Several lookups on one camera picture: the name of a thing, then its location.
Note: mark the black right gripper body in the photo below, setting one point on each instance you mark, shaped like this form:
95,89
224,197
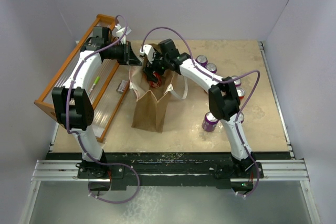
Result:
160,63

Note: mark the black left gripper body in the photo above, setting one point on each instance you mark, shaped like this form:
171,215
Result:
120,53

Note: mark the red cola can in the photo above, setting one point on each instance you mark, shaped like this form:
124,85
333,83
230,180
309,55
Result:
156,82
240,92

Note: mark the brown canvas tote bag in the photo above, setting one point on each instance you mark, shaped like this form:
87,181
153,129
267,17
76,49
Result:
152,102

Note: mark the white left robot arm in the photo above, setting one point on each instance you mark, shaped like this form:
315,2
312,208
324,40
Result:
71,101

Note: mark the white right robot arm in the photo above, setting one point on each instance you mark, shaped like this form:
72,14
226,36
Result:
223,99

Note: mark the small brown packet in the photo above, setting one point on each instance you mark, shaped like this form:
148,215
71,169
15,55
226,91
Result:
122,86

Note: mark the purple soda can far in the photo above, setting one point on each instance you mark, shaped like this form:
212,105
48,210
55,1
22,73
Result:
202,60

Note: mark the purple soda can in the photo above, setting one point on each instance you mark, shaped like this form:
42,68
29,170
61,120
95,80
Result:
209,122
237,82
202,60
211,67
241,117

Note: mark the orange wooden framed tray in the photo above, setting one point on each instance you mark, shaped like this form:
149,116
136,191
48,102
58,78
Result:
106,71

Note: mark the green marker pen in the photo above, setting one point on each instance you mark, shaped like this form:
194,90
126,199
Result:
96,81

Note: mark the purple soda can front left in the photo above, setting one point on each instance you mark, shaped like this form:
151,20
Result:
209,122

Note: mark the purple soda can front right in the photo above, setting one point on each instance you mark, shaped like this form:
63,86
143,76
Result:
241,117

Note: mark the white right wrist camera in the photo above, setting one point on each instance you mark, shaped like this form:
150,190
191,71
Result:
147,54

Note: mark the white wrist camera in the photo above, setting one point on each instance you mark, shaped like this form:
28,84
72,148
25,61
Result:
147,54
122,32

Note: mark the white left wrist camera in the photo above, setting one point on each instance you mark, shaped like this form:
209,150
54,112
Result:
122,32

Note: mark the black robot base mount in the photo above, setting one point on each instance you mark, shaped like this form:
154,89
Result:
209,169

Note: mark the aluminium front rail frame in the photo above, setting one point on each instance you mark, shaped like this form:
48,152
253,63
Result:
283,196

